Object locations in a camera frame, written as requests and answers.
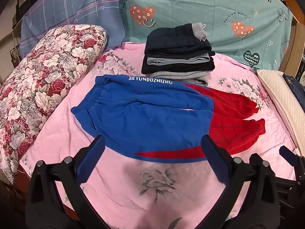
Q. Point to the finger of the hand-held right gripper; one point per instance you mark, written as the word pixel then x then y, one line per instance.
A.
pixel 287 154
pixel 287 195

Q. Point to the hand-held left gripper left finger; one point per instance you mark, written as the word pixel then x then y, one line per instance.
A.
pixel 91 162

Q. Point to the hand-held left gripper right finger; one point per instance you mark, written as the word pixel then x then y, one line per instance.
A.
pixel 214 159

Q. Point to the blue and red pants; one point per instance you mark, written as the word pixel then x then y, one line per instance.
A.
pixel 143 114

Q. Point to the thick grey folded pants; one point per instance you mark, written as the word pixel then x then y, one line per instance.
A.
pixel 188 77

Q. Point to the black folded pants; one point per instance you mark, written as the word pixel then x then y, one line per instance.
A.
pixel 181 67

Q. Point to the thin grey folded pants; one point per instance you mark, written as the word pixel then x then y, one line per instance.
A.
pixel 176 59

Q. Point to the black pants with grey waistband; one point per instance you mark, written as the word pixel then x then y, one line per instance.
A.
pixel 171 40

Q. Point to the cream quilted pillow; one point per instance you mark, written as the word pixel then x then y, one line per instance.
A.
pixel 283 100

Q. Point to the pink floral bedsheet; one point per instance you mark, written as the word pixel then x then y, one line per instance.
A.
pixel 147 195

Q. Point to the dark blue denim cloth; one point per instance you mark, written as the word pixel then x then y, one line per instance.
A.
pixel 295 85

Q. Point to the red floral quilt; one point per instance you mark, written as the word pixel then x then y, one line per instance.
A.
pixel 45 81

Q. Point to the wooden headboard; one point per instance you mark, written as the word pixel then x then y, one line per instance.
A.
pixel 294 45

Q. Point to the teal heart-print pillow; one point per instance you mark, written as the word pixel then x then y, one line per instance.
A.
pixel 202 4

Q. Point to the blue plaid pillow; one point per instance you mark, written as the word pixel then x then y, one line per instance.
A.
pixel 71 7

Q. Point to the white display shelf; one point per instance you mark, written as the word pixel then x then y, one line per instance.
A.
pixel 12 21

